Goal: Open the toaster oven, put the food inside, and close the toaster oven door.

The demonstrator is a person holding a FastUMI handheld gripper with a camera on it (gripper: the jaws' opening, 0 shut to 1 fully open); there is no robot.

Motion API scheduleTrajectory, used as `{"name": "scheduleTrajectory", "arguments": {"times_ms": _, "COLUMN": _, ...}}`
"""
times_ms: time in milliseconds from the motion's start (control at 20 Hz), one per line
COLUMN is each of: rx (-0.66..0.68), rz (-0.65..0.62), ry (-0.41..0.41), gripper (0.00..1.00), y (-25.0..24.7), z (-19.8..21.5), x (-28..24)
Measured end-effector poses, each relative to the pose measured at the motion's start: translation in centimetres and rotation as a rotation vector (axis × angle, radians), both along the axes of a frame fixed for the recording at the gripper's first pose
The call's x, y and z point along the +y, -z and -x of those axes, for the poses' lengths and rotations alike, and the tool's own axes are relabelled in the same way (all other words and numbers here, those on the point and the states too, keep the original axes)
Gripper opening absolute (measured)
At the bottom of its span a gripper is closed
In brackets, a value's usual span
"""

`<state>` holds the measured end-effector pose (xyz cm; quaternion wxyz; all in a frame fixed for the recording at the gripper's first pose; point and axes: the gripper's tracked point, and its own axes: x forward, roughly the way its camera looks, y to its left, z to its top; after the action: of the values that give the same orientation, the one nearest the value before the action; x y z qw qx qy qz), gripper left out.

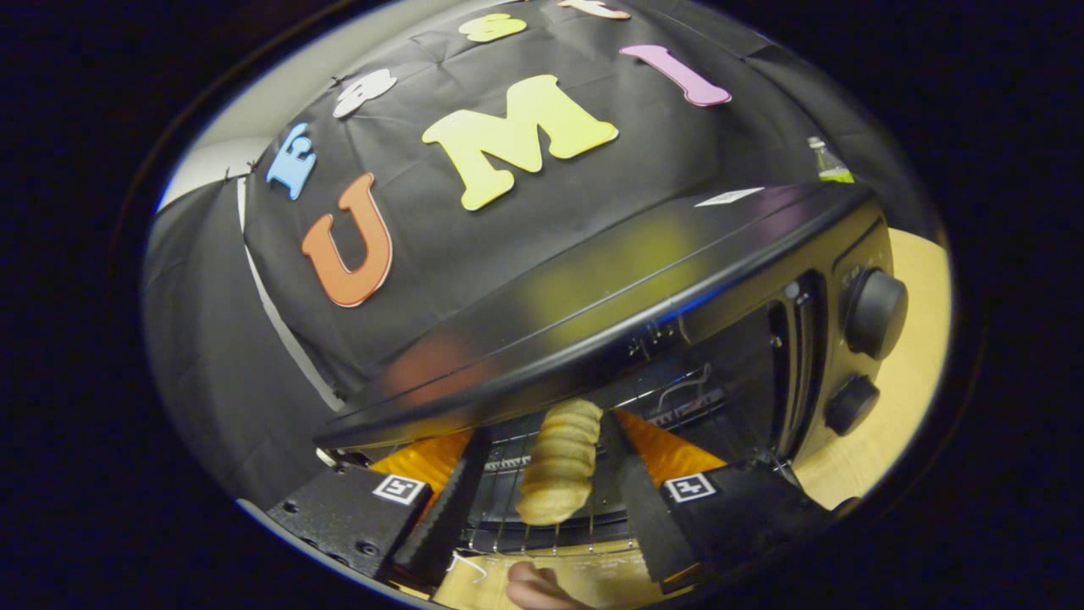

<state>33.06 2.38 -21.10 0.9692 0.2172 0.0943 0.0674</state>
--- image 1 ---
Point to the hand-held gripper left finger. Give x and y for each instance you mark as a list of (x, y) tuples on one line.
[(445, 525)]

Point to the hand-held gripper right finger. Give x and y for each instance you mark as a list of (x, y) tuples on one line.
[(648, 517)]

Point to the spiral bread roll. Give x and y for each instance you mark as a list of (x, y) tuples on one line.
[(559, 462)]

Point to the black toaster oven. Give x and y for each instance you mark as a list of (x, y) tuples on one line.
[(610, 288)]

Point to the green drink bottle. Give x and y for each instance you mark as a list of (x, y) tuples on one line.
[(830, 168)]

